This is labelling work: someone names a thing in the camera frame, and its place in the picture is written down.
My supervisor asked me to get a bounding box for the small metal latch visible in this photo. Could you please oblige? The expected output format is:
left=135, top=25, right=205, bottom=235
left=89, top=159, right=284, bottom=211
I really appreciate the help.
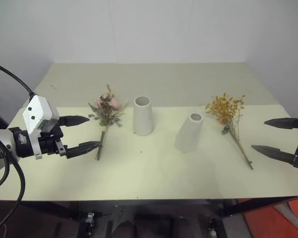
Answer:
left=85, top=211, right=96, bottom=225

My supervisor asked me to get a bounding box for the yellow dried flower bouquet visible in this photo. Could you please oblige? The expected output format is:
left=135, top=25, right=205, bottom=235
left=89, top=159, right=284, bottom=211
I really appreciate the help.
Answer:
left=205, top=92, right=255, bottom=171

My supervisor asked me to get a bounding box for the red orange floor object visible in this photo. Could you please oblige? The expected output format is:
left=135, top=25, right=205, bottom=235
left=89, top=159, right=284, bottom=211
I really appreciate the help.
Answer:
left=242, top=197, right=298, bottom=238

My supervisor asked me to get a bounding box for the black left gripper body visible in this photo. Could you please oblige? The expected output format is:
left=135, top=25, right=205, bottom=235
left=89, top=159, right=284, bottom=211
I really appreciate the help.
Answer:
left=38, top=123, right=67, bottom=156

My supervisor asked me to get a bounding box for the black metal table frame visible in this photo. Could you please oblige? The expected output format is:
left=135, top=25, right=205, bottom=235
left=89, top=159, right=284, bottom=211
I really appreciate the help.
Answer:
left=16, top=195, right=298, bottom=222

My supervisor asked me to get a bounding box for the white round tapered vase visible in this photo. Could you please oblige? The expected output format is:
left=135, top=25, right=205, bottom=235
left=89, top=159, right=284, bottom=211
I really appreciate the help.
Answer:
left=133, top=95, right=154, bottom=136

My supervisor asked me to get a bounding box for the pink dried flower bouquet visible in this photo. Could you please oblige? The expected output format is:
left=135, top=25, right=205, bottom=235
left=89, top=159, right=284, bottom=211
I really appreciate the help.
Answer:
left=88, top=84, right=129, bottom=162

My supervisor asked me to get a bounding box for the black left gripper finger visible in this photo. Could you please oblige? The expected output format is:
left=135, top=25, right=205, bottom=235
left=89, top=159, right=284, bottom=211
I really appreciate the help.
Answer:
left=64, top=141, right=101, bottom=160
left=57, top=115, right=90, bottom=128

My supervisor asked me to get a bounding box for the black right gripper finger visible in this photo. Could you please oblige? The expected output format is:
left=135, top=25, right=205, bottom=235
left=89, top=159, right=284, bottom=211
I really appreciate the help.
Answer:
left=263, top=118, right=298, bottom=130
left=251, top=145, right=298, bottom=167

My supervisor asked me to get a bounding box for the white angular tapered vase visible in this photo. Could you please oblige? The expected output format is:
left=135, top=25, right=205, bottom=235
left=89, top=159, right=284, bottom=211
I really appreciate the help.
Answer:
left=174, top=113, right=205, bottom=153

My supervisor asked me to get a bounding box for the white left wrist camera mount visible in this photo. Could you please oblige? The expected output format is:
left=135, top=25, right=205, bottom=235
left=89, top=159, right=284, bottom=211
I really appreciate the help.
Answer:
left=22, top=94, right=61, bottom=161

